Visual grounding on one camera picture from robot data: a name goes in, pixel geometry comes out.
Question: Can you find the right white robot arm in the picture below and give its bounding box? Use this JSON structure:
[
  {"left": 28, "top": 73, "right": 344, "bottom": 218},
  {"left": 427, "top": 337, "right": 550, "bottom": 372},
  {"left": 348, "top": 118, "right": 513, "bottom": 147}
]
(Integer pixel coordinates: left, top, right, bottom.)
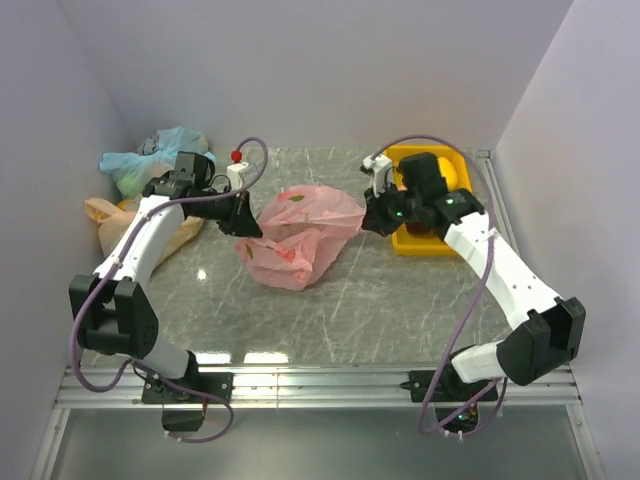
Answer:
[{"left": 361, "top": 153, "right": 586, "bottom": 400}]

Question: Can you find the aluminium front rail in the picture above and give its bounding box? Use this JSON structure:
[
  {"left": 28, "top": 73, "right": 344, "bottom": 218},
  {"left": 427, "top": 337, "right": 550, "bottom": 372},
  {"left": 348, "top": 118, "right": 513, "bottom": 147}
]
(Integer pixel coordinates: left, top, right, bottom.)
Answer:
[{"left": 54, "top": 364, "right": 582, "bottom": 409}]

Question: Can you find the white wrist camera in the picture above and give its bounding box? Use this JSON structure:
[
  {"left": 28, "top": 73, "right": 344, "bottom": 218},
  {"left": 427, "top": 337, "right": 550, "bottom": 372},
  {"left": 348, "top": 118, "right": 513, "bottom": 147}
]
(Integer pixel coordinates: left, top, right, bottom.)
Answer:
[
  {"left": 226, "top": 150, "right": 252, "bottom": 191},
  {"left": 360, "top": 154, "right": 393, "bottom": 197}
]

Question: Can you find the dark red fake fruit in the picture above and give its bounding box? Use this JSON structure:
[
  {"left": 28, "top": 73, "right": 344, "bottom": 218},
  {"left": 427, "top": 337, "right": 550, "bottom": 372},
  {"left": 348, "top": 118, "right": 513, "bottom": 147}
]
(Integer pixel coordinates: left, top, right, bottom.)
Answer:
[{"left": 406, "top": 222, "right": 431, "bottom": 236}]

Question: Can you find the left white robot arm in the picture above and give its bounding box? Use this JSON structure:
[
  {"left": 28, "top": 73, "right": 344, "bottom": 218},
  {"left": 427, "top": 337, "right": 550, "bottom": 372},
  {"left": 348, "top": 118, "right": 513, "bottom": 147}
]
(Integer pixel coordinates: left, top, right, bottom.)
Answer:
[{"left": 69, "top": 149, "right": 266, "bottom": 402}]

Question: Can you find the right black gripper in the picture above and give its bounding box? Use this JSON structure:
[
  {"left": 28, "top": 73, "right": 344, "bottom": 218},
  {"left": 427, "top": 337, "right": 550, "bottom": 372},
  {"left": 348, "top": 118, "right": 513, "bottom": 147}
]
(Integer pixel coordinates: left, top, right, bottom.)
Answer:
[{"left": 363, "top": 178, "right": 423, "bottom": 237}]

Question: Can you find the yellow plastic tray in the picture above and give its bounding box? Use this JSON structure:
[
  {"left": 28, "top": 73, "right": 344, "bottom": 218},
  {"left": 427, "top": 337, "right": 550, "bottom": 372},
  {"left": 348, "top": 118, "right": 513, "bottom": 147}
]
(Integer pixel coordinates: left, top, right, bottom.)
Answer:
[{"left": 384, "top": 144, "right": 473, "bottom": 256}]

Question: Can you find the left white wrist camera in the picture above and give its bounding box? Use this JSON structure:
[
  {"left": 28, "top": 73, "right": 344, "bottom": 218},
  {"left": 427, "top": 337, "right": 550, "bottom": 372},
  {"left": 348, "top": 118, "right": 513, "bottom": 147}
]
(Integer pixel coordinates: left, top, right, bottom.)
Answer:
[{"left": 226, "top": 150, "right": 252, "bottom": 191}]

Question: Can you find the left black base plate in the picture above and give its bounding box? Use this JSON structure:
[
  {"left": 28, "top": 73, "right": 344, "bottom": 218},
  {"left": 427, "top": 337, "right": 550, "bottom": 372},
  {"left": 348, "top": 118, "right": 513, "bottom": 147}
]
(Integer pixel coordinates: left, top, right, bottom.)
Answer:
[{"left": 141, "top": 372, "right": 234, "bottom": 405}]

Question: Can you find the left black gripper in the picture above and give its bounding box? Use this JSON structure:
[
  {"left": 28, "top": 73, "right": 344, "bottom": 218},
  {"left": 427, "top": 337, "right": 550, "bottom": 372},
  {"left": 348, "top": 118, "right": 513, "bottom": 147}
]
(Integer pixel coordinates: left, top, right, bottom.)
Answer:
[{"left": 190, "top": 184, "right": 261, "bottom": 237}]

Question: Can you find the pink plastic bag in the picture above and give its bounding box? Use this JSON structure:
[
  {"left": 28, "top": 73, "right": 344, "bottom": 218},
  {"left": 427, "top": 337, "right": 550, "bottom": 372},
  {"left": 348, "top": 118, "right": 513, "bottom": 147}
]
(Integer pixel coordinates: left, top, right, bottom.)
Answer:
[{"left": 236, "top": 185, "right": 365, "bottom": 291}]

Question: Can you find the blue tied plastic bag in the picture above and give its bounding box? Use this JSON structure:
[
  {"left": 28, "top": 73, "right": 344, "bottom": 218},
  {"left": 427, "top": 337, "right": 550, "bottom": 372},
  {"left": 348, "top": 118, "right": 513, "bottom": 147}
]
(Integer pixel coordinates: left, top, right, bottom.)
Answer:
[{"left": 99, "top": 126, "right": 216, "bottom": 199}]

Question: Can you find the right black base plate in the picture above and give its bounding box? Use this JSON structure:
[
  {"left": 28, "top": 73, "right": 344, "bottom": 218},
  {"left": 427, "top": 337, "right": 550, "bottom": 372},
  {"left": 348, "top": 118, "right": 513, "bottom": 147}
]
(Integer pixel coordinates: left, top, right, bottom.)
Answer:
[{"left": 400, "top": 367, "right": 490, "bottom": 403}]

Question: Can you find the orange tied plastic bag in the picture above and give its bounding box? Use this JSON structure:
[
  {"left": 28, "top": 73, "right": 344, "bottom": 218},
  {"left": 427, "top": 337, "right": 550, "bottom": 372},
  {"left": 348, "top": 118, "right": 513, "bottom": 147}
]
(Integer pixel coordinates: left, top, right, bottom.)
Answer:
[{"left": 84, "top": 195, "right": 204, "bottom": 268}]

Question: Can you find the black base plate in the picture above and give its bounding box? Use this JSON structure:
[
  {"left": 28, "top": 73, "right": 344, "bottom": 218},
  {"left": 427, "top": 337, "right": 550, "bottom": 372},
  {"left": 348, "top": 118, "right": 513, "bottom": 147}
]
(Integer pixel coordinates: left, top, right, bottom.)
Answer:
[
  {"left": 400, "top": 367, "right": 490, "bottom": 403},
  {"left": 141, "top": 372, "right": 234, "bottom": 405}
]

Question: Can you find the yellow fake lemon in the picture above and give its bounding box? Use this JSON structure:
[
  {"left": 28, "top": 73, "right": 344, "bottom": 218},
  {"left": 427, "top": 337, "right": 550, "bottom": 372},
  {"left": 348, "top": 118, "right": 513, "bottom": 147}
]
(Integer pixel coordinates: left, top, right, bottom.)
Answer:
[{"left": 437, "top": 157, "right": 459, "bottom": 191}]

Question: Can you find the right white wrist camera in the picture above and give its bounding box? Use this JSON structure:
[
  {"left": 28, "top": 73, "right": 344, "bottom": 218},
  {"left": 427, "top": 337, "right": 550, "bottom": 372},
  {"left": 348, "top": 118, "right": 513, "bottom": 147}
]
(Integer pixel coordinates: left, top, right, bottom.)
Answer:
[{"left": 360, "top": 154, "right": 393, "bottom": 197}]

